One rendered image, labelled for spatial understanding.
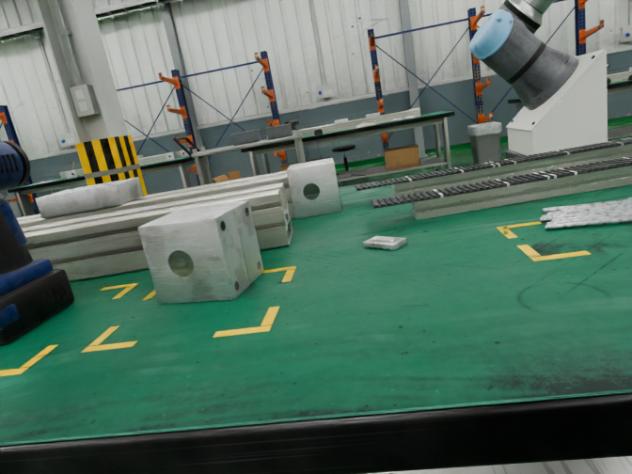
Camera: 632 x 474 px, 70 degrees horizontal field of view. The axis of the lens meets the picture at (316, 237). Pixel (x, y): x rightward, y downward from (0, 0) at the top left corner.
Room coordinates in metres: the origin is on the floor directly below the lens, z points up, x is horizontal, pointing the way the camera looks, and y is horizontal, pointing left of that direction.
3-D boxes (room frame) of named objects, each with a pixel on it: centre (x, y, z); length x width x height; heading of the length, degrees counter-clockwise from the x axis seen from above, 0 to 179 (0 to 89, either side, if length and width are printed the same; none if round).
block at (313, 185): (0.91, -0.02, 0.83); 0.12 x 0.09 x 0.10; 177
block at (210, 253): (0.54, 0.13, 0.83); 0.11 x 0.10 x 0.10; 162
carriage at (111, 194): (0.92, 0.43, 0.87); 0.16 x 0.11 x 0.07; 87
